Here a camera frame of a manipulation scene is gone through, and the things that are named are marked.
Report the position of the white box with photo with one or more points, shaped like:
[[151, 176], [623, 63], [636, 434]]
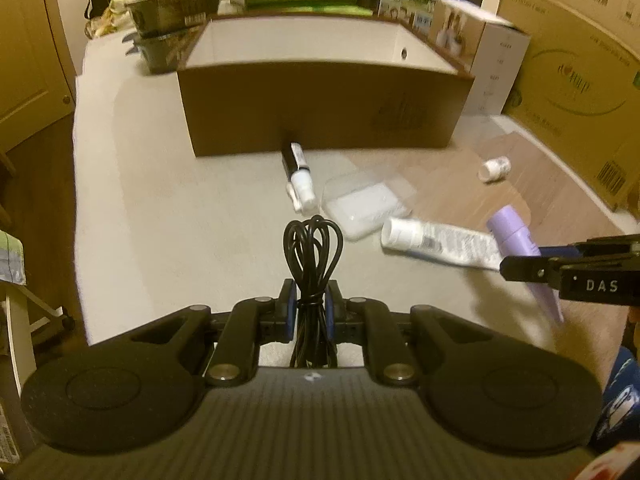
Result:
[[500, 60]]

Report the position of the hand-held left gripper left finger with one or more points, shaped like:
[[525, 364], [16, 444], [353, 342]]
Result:
[[287, 307]]

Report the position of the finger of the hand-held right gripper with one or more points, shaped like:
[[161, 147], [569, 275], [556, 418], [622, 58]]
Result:
[[590, 249], [530, 270]]

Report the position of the beige brown mat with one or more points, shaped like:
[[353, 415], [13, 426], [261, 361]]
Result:
[[200, 240]]

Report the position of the white tube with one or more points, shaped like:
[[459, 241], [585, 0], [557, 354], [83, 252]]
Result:
[[440, 242]]

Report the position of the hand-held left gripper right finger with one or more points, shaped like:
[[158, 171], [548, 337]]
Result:
[[330, 307]]

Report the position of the yellow printed pack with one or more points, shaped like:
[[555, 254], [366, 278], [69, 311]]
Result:
[[107, 20]]

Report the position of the large brown cardboard box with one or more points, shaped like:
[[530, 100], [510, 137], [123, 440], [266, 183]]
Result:
[[575, 85]]

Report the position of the white rack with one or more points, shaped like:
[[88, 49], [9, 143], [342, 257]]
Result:
[[35, 305]]

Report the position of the small white bottle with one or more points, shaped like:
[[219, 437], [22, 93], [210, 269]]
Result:
[[494, 169]]

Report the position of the wooden door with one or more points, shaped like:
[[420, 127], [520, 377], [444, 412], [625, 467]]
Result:
[[30, 60]]

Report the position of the white bed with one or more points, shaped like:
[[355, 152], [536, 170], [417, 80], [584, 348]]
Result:
[[92, 185]]

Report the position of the black plastic container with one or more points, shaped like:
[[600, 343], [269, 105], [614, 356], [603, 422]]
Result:
[[170, 10], [160, 55]]

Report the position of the purple tube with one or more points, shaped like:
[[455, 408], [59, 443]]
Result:
[[510, 230]]

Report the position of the blue printed cloth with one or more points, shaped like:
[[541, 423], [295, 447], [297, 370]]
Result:
[[620, 400]]

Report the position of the clear plastic box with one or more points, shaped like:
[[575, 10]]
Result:
[[365, 205]]

